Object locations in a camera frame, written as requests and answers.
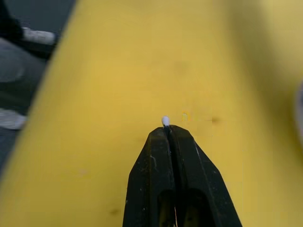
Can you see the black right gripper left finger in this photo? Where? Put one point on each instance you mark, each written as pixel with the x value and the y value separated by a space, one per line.
pixel 151 170

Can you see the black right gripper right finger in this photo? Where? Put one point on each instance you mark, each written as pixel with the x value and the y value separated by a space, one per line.
pixel 196 175

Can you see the white-tipped match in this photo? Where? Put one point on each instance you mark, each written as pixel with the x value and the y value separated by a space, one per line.
pixel 165 120

